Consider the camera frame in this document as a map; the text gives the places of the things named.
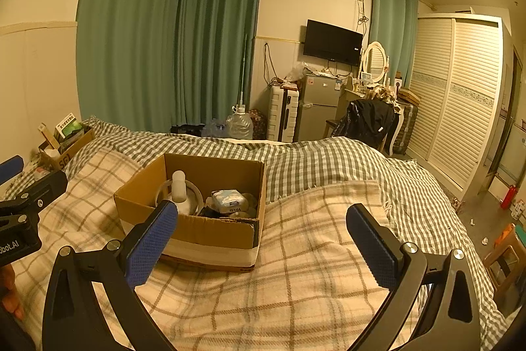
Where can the wide green curtain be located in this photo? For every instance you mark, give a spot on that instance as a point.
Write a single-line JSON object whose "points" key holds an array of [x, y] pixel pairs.
{"points": [[127, 34]]}

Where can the brown checked suitcase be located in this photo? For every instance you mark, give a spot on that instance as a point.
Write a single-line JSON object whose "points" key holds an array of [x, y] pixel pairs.
{"points": [[407, 129]]}

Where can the wooden stool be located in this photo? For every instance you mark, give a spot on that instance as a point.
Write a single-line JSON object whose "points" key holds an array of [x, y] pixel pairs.
{"points": [[503, 266]]}

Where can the black jacket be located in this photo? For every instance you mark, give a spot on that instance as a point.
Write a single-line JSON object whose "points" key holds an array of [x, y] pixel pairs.
{"points": [[370, 120]]}

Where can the blue tissue pack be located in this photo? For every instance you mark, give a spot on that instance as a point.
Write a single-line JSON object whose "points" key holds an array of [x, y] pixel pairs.
{"points": [[228, 201]]}

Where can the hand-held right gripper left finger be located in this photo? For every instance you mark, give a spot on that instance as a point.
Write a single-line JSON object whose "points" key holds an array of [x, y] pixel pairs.
{"points": [[152, 244]]}

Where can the white tape roll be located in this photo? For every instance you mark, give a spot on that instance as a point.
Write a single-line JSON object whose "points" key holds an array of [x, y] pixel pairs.
{"points": [[195, 194]]}

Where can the flat brown box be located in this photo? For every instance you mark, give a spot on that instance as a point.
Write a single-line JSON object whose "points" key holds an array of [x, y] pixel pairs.
{"points": [[409, 97]]}

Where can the person's left hand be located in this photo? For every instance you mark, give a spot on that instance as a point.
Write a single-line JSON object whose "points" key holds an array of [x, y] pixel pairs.
{"points": [[10, 293]]}

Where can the black wall television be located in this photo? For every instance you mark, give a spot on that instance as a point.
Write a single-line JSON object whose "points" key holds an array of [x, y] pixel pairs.
{"points": [[333, 41]]}

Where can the light green curtain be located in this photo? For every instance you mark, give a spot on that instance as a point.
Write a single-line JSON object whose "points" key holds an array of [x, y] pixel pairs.
{"points": [[392, 26]]}

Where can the green and white booklet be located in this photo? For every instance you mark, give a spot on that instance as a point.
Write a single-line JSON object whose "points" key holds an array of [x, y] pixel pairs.
{"points": [[69, 125]]}

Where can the small open cardboard box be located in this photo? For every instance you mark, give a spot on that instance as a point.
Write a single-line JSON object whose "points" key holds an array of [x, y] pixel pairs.
{"points": [[65, 157]]}

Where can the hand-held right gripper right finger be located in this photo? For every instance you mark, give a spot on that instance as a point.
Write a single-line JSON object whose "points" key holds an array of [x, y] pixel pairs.
{"points": [[372, 248]]}

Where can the dark patterned bag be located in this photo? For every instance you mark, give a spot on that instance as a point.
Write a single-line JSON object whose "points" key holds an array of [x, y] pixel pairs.
{"points": [[259, 122]]}

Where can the brown cardboard box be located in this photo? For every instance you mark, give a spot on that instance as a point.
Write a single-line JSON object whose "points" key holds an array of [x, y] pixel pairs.
{"points": [[205, 240]]}

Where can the large clear water jug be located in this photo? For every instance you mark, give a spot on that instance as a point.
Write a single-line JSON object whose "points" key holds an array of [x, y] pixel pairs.
{"points": [[239, 125]]}

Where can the white louvered wardrobe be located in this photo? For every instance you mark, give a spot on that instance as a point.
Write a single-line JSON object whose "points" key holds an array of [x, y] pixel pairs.
{"points": [[456, 100]]}

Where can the white suitcase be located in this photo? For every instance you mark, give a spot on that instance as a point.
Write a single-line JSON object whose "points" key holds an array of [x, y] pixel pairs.
{"points": [[281, 112]]}

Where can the dark green curtain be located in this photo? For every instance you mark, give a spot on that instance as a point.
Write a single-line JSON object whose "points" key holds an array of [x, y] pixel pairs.
{"points": [[217, 38]]}

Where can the clear plastic bag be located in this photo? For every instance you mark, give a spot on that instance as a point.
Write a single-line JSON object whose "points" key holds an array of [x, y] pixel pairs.
{"points": [[298, 71]]}

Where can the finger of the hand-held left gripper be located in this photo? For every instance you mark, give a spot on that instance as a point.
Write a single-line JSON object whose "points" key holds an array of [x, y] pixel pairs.
{"points": [[45, 186], [11, 166]]}

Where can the dark chair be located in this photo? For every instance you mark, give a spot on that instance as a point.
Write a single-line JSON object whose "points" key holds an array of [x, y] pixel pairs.
{"points": [[333, 125]]}

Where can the black bag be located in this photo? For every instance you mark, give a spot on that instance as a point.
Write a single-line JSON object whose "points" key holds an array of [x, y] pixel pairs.
{"points": [[187, 130]]}

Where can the white oval mirror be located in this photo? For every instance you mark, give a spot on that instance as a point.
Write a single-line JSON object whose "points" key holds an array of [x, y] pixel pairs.
{"points": [[374, 59]]}

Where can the red fire extinguisher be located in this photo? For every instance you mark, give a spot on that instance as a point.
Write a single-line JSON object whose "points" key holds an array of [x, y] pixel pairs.
{"points": [[508, 197]]}

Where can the silver fridge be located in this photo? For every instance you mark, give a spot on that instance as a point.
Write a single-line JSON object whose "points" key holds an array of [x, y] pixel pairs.
{"points": [[318, 108]]}

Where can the orange plastic object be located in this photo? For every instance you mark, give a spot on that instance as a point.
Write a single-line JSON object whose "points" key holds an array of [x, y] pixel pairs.
{"points": [[504, 236]]}

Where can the white mop pole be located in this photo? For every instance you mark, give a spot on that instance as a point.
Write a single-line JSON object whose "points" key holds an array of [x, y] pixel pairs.
{"points": [[243, 71]]}

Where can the white bottle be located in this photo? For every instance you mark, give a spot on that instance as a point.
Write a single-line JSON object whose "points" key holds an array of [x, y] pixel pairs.
{"points": [[179, 186]]}

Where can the green checkered bedsheet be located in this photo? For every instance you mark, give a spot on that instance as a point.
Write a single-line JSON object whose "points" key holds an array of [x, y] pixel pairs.
{"points": [[328, 157]]}

